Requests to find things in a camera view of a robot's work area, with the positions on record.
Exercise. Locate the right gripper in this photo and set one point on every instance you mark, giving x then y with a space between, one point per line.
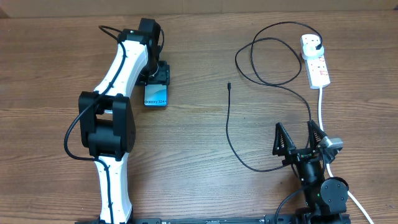
295 154

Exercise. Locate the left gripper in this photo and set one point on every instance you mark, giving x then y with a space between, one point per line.
161 76

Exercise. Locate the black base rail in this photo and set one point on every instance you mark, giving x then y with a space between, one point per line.
267 219

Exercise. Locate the Samsung Galaxy smartphone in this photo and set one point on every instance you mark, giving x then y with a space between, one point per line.
156 95

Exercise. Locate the white power strip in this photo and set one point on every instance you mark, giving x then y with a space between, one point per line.
317 72

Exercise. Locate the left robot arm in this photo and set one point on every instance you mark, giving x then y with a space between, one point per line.
105 115

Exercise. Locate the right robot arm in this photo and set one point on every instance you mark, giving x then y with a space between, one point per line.
325 197

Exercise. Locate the white charger plug adapter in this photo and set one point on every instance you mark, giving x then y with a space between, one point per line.
310 51

